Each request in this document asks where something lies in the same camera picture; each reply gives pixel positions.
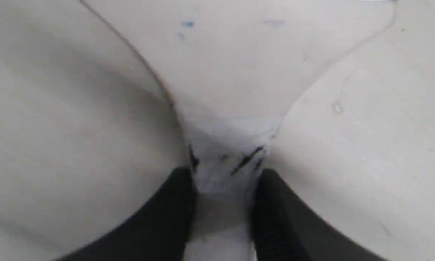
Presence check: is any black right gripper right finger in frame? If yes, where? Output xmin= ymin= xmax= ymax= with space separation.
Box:
xmin=252 ymin=169 xmax=381 ymax=261

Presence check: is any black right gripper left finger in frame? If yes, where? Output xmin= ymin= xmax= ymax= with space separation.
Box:
xmin=59 ymin=167 xmax=197 ymax=261

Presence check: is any wide wooden paint brush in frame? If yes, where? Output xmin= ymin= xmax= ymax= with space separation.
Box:
xmin=80 ymin=0 xmax=397 ymax=261

